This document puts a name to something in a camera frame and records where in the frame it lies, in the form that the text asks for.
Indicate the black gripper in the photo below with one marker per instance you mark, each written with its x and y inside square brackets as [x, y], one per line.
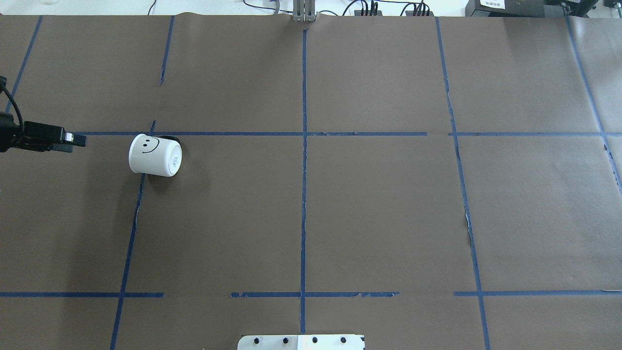
[44, 135]

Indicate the white smiley mug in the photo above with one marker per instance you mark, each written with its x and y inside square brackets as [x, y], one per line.
[161, 156]

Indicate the orange black connector strip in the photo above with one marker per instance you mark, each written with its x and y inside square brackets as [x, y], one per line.
[368, 9]

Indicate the black computer box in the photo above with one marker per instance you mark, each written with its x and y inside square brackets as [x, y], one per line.
[505, 8]

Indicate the aluminium frame post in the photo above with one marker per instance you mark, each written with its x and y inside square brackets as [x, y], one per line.
[304, 11]

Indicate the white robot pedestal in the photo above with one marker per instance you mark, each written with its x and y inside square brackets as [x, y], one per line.
[303, 342]

